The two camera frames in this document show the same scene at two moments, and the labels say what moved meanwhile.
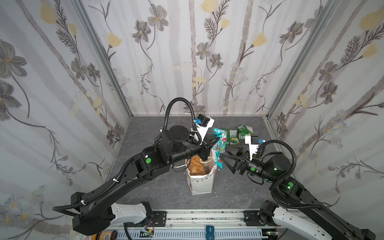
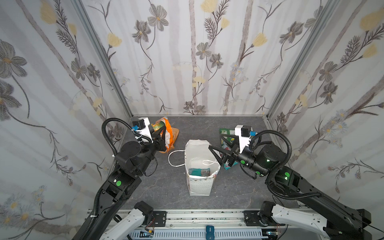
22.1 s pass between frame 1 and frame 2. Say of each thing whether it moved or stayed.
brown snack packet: moved
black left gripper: moved
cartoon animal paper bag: stayed
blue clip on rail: stayed
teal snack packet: moved
